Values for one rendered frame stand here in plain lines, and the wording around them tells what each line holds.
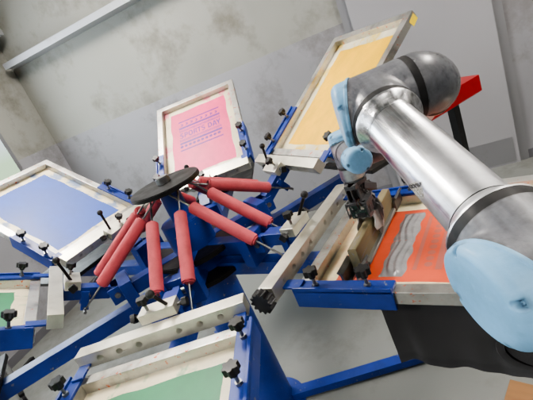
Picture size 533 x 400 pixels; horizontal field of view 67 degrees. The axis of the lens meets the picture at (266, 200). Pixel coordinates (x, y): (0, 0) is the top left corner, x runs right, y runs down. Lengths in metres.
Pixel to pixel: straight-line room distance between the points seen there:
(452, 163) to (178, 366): 0.98
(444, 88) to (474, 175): 0.27
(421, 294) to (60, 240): 1.81
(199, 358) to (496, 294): 0.97
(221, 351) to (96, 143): 3.99
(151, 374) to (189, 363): 0.12
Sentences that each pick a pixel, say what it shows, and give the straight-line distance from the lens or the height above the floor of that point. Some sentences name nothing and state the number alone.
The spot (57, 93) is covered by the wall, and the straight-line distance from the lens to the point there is 5.09.
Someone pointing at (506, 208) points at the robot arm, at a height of 1.43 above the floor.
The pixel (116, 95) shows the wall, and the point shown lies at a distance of 4.64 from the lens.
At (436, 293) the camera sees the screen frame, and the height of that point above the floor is 0.99.
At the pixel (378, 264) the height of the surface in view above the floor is 0.96.
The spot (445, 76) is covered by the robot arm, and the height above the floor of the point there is 1.50.
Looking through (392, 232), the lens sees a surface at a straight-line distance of 1.44.
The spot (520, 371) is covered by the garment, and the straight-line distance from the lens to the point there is 1.32.
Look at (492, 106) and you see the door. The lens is 3.89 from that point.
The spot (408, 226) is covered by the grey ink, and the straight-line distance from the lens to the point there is 1.43.
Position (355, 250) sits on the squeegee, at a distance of 1.19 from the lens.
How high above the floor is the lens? 1.65
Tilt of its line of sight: 19 degrees down
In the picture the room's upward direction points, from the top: 23 degrees counter-clockwise
